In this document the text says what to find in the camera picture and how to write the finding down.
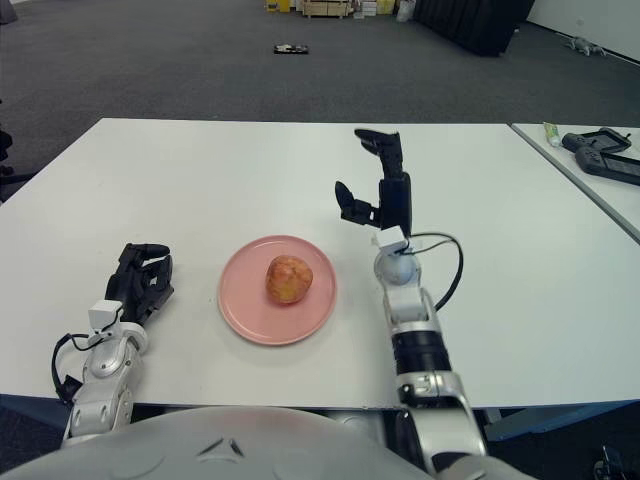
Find black handheld controller with screen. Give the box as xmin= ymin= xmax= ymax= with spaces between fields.
xmin=574 ymin=145 xmax=640 ymax=187

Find stacked cardboard boxes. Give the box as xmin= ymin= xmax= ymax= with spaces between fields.
xmin=352 ymin=0 xmax=397 ymax=22

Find blue table frame beam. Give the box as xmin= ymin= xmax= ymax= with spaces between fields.
xmin=483 ymin=399 xmax=640 ymax=442
xmin=0 ymin=393 xmax=69 ymax=426

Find grey robot dog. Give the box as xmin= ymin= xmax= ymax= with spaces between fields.
xmin=567 ymin=36 xmax=609 ymax=57

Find black office chair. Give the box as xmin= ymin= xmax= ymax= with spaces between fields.
xmin=0 ymin=99 xmax=31 ymax=201

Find grey robot torso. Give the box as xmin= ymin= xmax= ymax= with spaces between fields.
xmin=0 ymin=404 xmax=436 ymax=480

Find wooden crate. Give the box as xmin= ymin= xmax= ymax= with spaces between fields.
xmin=301 ymin=0 xmax=352 ymax=21

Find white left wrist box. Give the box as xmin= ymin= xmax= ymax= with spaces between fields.
xmin=87 ymin=299 xmax=123 ymax=335

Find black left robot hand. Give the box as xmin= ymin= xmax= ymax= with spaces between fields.
xmin=103 ymin=242 xmax=175 ymax=326

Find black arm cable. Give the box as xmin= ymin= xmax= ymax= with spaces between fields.
xmin=399 ymin=232 xmax=465 ymax=311
xmin=51 ymin=333 xmax=96 ymax=404

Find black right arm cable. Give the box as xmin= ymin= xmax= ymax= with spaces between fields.
xmin=399 ymin=232 xmax=465 ymax=311

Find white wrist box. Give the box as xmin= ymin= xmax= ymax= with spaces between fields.
xmin=87 ymin=299 xmax=123 ymax=335
xmin=370 ymin=224 xmax=409 ymax=256

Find black handheld controller with frame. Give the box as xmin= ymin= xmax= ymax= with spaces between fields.
xmin=561 ymin=127 xmax=631 ymax=154

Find pink round plate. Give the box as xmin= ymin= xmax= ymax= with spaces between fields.
xmin=217 ymin=234 xmax=338 ymax=347

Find black curtain partition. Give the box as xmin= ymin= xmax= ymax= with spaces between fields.
xmin=413 ymin=0 xmax=519 ymax=58

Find red yellow apple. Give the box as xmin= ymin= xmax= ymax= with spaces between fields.
xmin=265 ymin=254 xmax=315 ymax=305

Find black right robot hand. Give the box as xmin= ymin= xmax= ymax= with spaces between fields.
xmin=334 ymin=128 xmax=414 ymax=236

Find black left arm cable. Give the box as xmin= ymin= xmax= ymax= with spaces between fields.
xmin=51 ymin=333 xmax=96 ymax=404

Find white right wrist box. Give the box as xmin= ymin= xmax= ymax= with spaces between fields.
xmin=370 ymin=224 xmax=409 ymax=256

